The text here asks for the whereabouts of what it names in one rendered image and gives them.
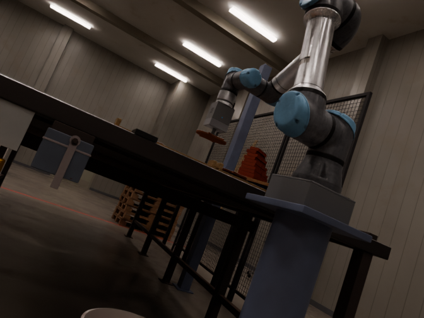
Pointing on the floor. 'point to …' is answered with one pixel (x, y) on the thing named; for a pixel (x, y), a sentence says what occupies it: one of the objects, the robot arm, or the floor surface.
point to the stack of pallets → (151, 204)
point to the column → (291, 259)
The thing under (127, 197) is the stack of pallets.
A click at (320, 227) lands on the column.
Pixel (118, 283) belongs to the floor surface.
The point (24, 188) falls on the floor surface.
